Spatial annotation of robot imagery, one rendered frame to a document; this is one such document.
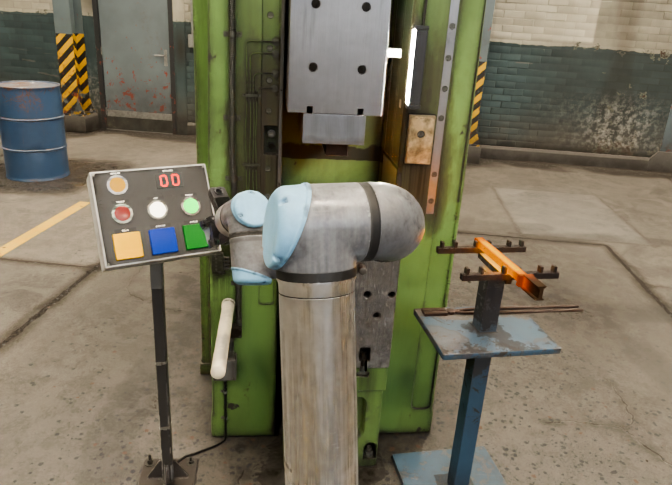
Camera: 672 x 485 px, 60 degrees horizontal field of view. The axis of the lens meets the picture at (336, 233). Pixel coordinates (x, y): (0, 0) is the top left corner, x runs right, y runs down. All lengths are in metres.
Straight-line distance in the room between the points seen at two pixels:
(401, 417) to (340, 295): 1.80
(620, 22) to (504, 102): 1.61
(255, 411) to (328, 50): 1.45
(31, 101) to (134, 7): 2.79
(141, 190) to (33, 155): 4.45
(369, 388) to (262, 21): 1.33
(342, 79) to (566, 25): 6.32
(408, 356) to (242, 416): 0.72
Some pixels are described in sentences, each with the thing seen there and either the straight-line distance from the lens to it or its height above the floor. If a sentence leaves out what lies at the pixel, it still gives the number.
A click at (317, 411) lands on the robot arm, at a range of 0.84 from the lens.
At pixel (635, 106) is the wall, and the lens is 8.37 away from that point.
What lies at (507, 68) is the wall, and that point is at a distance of 7.88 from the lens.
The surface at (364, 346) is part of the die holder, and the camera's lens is 2.10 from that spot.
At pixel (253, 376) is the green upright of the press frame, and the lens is 2.38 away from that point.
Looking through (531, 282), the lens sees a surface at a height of 0.99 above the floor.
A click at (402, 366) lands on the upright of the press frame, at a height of 0.34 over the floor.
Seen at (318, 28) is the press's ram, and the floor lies 1.62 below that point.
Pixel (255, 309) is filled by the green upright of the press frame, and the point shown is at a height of 0.60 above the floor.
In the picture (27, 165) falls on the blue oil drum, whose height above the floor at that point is 0.16.
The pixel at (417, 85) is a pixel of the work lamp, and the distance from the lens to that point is 1.99.
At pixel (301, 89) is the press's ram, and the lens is 1.83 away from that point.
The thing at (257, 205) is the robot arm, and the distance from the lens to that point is 1.35.
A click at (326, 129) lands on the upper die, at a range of 1.85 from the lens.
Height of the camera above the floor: 1.65
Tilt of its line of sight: 21 degrees down
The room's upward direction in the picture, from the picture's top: 4 degrees clockwise
